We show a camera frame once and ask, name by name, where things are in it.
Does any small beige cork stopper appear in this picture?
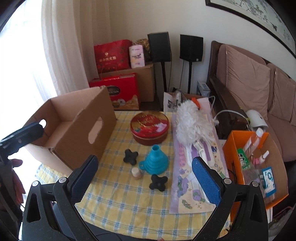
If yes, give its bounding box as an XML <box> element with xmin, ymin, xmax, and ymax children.
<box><xmin>132</xmin><ymin>167</ymin><xmax>142</xmax><ymax>180</ymax></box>

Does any white fluffy duster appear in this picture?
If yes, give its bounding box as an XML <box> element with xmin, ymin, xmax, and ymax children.
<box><xmin>176</xmin><ymin>100</ymin><xmax>215</xmax><ymax>167</ymax></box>

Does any blue collapsible funnel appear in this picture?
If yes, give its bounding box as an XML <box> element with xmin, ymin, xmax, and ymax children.
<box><xmin>138</xmin><ymin>145</ymin><xmax>169</xmax><ymax>175</ymax></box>

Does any left hand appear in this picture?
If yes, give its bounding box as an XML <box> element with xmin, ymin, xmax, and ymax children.
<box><xmin>11</xmin><ymin>159</ymin><xmax>26</xmax><ymax>205</ymax></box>

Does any purple wet wipes pack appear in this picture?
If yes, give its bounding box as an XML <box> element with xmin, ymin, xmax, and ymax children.
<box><xmin>169</xmin><ymin>114</ymin><xmax>229</xmax><ymax>214</ymax></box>

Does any green packet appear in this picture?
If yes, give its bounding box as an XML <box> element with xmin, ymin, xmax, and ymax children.
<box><xmin>237</xmin><ymin>148</ymin><xmax>250</xmax><ymax>170</ymax></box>

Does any orange cardboard box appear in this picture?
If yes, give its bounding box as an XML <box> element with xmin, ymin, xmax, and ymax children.
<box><xmin>223</xmin><ymin>131</ymin><xmax>288</xmax><ymax>210</ymax></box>

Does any blue white packet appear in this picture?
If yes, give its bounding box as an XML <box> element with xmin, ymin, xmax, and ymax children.
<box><xmin>262</xmin><ymin>167</ymin><xmax>276</xmax><ymax>197</ymax></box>

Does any small pink bottle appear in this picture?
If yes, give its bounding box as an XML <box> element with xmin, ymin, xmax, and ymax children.
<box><xmin>253</xmin><ymin>151</ymin><xmax>269</xmax><ymax>165</ymax></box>

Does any clear bottle white cap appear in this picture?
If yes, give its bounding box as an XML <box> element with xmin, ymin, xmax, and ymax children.
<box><xmin>243</xmin><ymin>128</ymin><xmax>264</xmax><ymax>158</ymax></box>

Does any yellow plaid tablecloth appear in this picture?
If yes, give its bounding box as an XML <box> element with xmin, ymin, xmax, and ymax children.
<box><xmin>36</xmin><ymin>110</ymin><xmax>232</xmax><ymax>240</ymax></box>

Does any black cross knob lower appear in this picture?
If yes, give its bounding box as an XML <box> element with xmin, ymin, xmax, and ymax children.
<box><xmin>149</xmin><ymin>174</ymin><xmax>168</xmax><ymax>192</ymax></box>

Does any black cross knob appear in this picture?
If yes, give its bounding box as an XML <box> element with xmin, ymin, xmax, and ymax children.
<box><xmin>123</xmin><ymin>149</ymin><xmax>138</xmax><ymax>166</ymax></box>
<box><xmin>149</xmin><ymin>174</ymin><xmax>168</xmax><ymax>192</ymax></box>

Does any large open cardboard box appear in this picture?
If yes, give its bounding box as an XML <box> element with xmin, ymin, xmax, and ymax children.
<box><xmin>25</xmin><ymin>86</ymin><xmax>116</xmax><ymax>175</ymax></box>

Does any black cross knob upper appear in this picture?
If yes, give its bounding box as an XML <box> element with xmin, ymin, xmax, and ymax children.
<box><xmin>123</xmin><ymin>149</ymin><xmax>138</xmax><ymax>166</ymax></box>

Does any white lamp device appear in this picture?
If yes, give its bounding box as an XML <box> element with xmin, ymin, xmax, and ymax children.
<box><xmin>246</xmin><ymin>109</ymin><xmax>268</xmax><ymax>132</ymax></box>

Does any round red cookie tin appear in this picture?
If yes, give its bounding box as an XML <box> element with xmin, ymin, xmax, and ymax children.
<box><xmin>130</xmin><ymin>111</ymin><xmax>170</xmax><ymax>146</ymax></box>

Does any box of clutter behind table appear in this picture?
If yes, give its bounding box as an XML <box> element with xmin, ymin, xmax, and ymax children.
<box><xmin>163</xmin><ymin>90</ymin><xmax>211</xmax><ymax>113</ymax></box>

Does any brown sofa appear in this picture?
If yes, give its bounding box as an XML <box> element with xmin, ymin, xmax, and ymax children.
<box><xmin>206</xmin><ymin>41</ymin><xmax>295</xmax><ymax>162</ymax></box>

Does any red gift box lower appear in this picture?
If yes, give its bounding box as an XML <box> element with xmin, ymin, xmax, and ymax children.
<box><xmin>89</xmin><ymin>73</ymin><xmax>140</xmax><ymax>110</ymax></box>

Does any white curtain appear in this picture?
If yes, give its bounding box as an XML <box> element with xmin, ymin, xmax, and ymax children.
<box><xmin>41</xmin><ymin>1</ymin><xmax>111</xmax><ymax>95</ymax></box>

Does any red gift bag upper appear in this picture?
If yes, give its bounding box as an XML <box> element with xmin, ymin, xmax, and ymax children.
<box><xmin>94</xmin><ymin>40</ymin><xmax>132</xmax><ymax>74</ymax></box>

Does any right black speaker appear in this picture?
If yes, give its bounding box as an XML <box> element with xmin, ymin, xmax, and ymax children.
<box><xmin>180</xmin><ymin>34</ymin><xmax>204</xmax><ymax>94</ymax></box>

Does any black speaker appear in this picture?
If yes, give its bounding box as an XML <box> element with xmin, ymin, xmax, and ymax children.
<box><xmin>147</xmin><ymin>32</ymin><xmax>171</xmax><ymax>92</ymax></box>
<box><xmin>180</xmin><ymin>34</ymin><xmax>204</xmax><ymax>94</ymax></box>

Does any pink tissue pack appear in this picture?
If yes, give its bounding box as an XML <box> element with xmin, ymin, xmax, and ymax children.
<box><xmin>129</xmin><ymin>45</ymin><xmax>145</xmax><ymax>69</ymax></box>

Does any left black speaker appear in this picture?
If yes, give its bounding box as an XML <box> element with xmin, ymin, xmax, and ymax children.
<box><xmin>147</xmin><ymin>32</ymin><xmax>171</xmax><ymax>92</ymax></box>

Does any framed ink painting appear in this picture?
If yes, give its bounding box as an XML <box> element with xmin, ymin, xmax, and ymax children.
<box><xmin>206</xmin><ymin>0</ymin><xmax>295</xmax><ymax>56</ymax></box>

